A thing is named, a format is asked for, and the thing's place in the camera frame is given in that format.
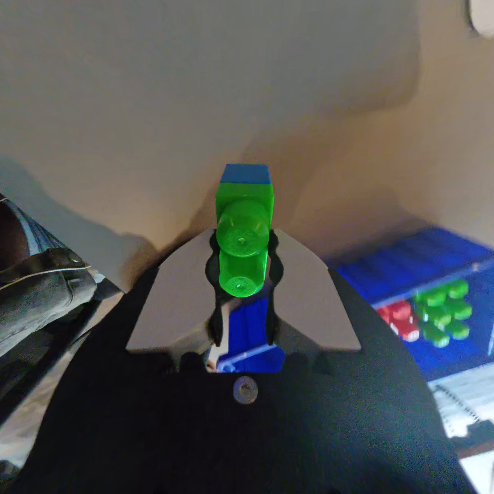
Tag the person's leg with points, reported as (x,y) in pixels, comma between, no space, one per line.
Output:
(38,285)

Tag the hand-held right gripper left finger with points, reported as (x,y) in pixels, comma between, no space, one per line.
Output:
(174,309)

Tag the blue building block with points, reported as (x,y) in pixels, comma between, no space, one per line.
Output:
(245,173)

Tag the red two-stud building block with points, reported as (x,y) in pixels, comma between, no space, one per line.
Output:
(401,320)

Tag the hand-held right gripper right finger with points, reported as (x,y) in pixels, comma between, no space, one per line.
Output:
(316,309)

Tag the blue plastic bin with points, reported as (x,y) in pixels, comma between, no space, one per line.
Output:
(386,270)

